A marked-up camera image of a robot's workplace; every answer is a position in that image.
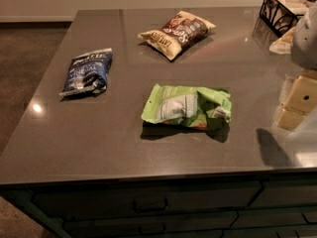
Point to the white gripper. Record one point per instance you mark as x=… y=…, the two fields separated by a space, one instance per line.
x=306 y=40

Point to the green rice chip bag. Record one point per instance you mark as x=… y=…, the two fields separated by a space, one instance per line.
x=198 y=108

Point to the brown and cream chip bag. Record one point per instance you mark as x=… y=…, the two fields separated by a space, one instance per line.
x=179 y=33

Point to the blue chip bag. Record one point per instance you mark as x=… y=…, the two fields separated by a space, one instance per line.
x=88 y=73

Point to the cream packets beside basket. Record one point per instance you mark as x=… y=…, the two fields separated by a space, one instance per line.
x=282 y=46

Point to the grey cabinet drawers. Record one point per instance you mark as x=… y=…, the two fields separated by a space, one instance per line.
x=195 y=208

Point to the black wire basket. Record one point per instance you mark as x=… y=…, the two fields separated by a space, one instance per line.
x=282 y=15

